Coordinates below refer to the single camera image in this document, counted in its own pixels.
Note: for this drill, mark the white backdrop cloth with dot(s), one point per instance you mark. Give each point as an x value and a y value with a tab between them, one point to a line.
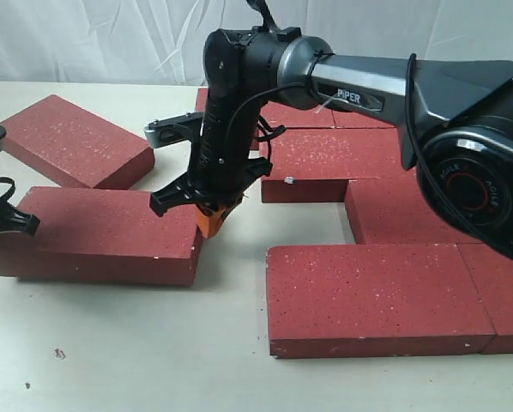
160	42

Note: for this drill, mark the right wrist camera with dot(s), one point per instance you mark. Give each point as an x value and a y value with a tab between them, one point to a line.
169	131

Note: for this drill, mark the red brick front large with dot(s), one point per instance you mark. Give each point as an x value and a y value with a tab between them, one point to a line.
345	301

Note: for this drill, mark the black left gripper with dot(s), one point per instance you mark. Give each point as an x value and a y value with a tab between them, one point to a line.
13	220

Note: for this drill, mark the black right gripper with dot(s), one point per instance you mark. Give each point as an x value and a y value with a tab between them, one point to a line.
219	169

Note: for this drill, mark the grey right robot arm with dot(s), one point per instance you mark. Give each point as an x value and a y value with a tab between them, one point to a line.
454	122

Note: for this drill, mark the red brick with white chip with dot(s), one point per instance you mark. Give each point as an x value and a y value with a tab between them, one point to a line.
315	166

